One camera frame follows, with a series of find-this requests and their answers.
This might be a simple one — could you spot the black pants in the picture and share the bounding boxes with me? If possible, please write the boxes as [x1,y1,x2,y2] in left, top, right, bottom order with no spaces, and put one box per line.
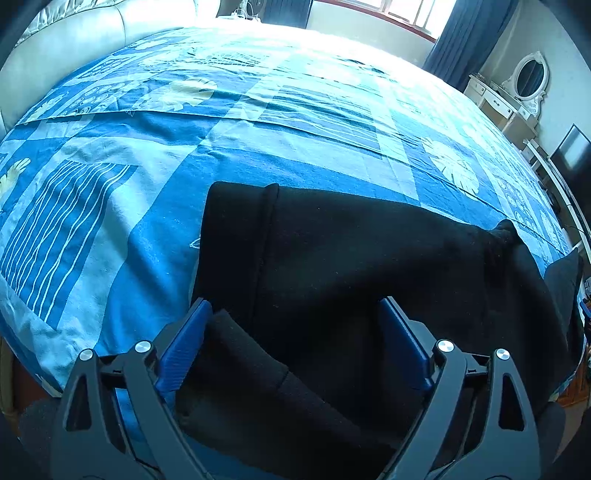
[176,182,583,479]

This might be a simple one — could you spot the blue patterned bed sheet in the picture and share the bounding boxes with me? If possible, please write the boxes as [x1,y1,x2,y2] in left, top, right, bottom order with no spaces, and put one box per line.
[0,20,578,480]

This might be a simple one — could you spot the white tv stand shelf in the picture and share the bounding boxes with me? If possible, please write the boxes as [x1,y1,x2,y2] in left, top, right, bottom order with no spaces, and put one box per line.
[525,140,590,264]

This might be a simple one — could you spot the black flat television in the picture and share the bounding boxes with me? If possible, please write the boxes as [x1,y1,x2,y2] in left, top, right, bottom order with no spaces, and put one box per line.
[551,124,591,202]

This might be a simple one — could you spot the white dressing table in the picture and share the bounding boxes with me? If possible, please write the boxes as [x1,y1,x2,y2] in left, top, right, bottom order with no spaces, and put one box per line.
[464,75,538,151]

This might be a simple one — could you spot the white oval mirror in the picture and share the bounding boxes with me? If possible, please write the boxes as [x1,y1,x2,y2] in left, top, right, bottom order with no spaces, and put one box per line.
[502,51,550,118]

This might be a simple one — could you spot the cream tufted leather headboard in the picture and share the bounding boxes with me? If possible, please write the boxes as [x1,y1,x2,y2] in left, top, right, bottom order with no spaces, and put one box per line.
[1,0,221,135]

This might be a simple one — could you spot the dark blue curtain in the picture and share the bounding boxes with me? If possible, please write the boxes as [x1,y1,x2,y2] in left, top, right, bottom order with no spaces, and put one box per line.
[423,0,519,92]

